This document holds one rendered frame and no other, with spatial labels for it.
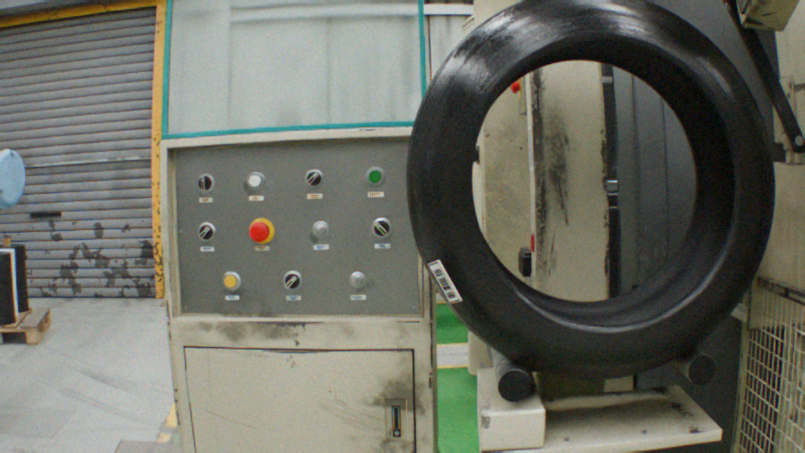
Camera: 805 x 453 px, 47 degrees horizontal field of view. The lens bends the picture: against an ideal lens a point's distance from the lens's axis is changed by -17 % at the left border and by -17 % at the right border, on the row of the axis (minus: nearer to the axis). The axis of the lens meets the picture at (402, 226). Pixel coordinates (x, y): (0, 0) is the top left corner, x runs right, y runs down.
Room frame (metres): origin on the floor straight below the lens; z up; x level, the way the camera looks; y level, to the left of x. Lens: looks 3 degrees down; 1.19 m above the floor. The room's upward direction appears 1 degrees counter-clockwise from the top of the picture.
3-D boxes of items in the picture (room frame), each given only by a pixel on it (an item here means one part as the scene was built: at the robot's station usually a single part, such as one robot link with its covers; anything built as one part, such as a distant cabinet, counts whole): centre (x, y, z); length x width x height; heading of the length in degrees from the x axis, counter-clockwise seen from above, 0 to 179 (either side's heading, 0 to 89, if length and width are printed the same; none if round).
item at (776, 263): (1.76, -0.68, 1.05); 0.20 x 0.15 x 0.30; 177
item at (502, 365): (1.56, -0.15, 0.90); 0.35 x 0.05 x 0.05; 177
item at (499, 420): (1.56, -0.15, 0.83); 0.36 x 0.09 x 0.06; 177
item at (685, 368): (1.54, -0.43, 0.90); 0.35 x 0.05 x 0.05; 177
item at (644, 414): (1.56, -0.29, 0.80); 0.37 x 0.36 x 0.02; 87
